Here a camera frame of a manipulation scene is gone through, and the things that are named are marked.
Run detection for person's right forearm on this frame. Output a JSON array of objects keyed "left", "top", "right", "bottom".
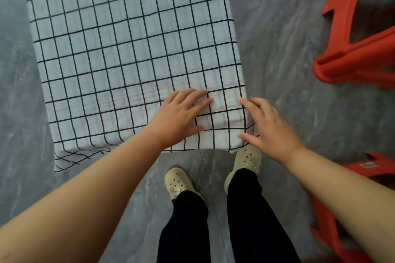
[{"left": 284, "top": 146, "right": 395, "bottom": 263}]

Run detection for white black-checked tablecloth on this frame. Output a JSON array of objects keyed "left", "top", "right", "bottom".
[{"left": 19, "top": 0, "right": 256, "bottom": 173}]

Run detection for person's left hand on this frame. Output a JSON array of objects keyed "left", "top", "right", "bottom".
[{"left": 143, "top": 88, "right": 215, "bottom": 151}]

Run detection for black trousers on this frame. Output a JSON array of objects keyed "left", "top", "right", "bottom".
[{"left": 156, "top": 168, "right": 302, "bottom": 263}]

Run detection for red plastic stool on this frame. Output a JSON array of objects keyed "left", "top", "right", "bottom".
[
  {"left": 303, "top": 151, "right": 395, "bottom": 263},
  {"left": 312, "top": 0, "right": 395, "bottom": 91}
]

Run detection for beige clog shoe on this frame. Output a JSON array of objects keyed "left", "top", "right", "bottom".
[
  {"left": 164, "top": 167, "right": 203, "bottom": 201},
  {"left": 223, "top": 144, "right": 262, "bottom": 194}
]

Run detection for person's left forearm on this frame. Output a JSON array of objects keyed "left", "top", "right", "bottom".
[{"left": 0, "top": 131, "right": 165, "bottom": 263}]

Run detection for person's right hand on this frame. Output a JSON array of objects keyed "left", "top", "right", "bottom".
[{"left": 238, "top": 97, "right": 305, "bottom": 165}]

